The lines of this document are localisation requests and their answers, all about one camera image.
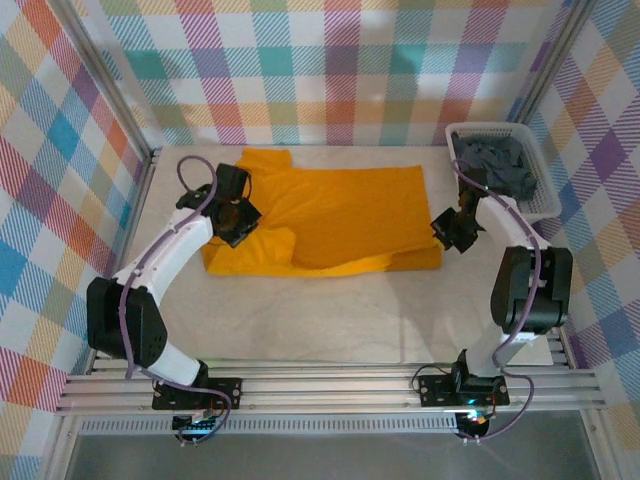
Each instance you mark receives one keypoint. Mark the yellow t-shirt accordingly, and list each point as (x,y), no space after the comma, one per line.
(350,210)

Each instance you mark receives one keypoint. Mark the aluminium frame post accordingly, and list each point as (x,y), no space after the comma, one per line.
(552,60)
(103,65)

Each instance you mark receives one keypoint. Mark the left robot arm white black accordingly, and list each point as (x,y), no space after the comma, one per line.
(170,240)

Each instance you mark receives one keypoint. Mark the grey t-shirt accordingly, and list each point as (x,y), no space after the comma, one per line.
(500,160)

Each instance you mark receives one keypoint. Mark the aluminium base rail beam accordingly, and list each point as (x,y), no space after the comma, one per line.
(325,390)

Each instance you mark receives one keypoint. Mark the controller circuit board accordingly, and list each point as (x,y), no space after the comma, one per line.
(197,425)
(475,422)

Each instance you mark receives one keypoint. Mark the white plastic lattice basket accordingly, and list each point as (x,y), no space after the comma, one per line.
(547,200)

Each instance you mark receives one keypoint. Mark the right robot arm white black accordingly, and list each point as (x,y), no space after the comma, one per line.
(530,290)

